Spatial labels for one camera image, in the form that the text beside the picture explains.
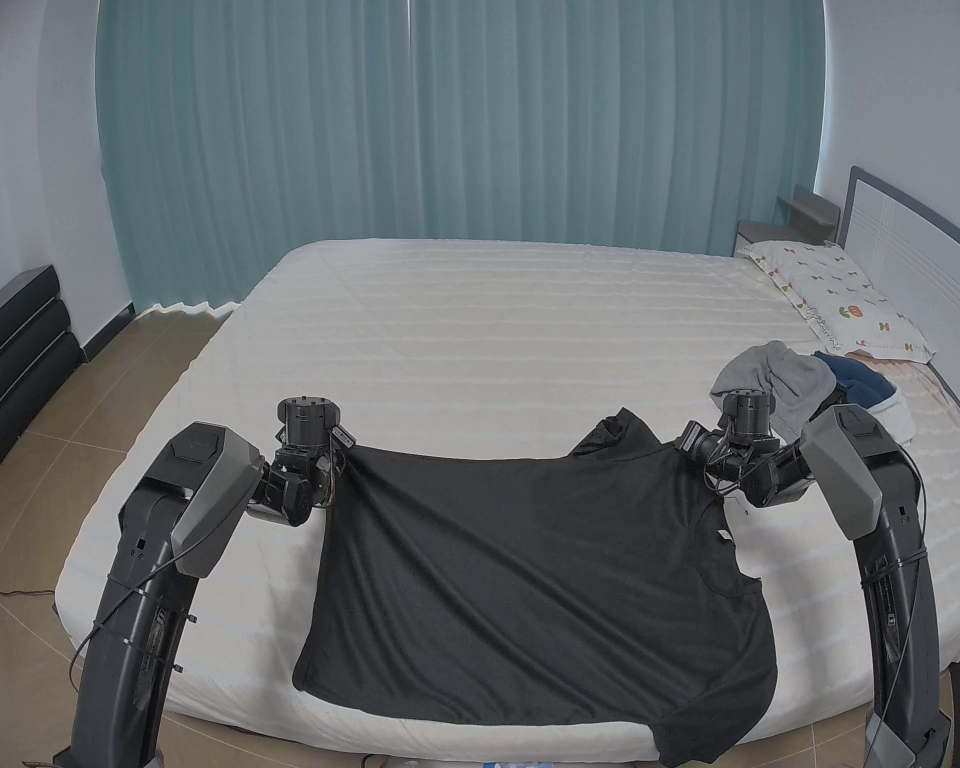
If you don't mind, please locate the black T-shirt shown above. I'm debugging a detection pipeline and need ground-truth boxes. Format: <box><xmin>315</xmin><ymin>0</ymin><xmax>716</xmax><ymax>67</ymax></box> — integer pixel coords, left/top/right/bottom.
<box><xmin>291</xmin><ymin>406</ymin><xmax>780</xmax><ymax>768</ymax></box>

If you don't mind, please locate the bed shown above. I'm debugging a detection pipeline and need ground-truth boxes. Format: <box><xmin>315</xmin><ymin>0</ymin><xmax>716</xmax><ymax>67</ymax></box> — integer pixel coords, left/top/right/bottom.
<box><xmin>52</xmin><ymin>165</ymin><xmax>960</xmax><ymax>763</ymax></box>

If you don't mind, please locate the blue-green curtain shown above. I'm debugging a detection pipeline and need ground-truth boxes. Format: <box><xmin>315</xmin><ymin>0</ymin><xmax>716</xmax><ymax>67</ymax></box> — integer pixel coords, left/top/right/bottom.
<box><xmin>96</xmin><ymin>0</ymin><xmax>828</xmax><ymax>317</ymax></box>

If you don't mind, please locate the grey garment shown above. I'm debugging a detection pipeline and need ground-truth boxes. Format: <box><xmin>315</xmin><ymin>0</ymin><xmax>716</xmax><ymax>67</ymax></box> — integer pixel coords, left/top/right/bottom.
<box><xmin>710</xmin><ymin>339</ymin><xmax>840</xmax><ymax>444</ymax></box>

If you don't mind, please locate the grey bedside table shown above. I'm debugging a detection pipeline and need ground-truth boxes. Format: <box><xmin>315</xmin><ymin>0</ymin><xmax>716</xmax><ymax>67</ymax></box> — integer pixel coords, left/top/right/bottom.
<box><xmin>737</xmin><ymin>186</ymin><xmax>842</xmax><ymax>249</ymax></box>

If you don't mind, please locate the white printed pillow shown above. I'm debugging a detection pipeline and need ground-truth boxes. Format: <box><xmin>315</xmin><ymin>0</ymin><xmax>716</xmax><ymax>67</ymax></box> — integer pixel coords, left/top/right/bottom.
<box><xmin>738</xmin><ymin>238</ymin><xmax>936</xmax><ymax>366</ymax></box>

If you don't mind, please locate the dark blue garment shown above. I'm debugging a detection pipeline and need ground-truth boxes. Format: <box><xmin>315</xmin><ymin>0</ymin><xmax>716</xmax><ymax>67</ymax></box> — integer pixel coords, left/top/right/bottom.
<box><xmin>813</xmin><ymin>352</ymin><xmax>900</xmax><ymax>412</ymax></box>

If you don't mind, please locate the white garment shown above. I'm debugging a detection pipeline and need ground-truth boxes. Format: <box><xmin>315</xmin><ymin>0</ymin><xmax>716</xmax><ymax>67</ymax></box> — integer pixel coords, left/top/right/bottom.
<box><xmin>873</xmin><ymin>386</ymin><xmax>918</xmax><ymax>444</ymax></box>

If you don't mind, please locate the black chest of drawers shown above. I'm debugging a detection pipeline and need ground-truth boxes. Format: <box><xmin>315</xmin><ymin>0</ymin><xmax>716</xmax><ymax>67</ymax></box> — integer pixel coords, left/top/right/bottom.
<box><xmin>0</xmin><ymin>264</ymin><xmax>81</xmax><ymax>463</ymax></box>

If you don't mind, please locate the black cable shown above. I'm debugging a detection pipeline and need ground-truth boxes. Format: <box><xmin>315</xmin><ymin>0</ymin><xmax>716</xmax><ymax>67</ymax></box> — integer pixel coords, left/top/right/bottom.
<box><xmin>861</xmin><ymin>431</ymin><xmax>931</xmax><ymax>590</ymax></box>
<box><xmin>69</xmin><ymin>551</ymin><xmax>198</xmax><ymax>695</ymax></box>

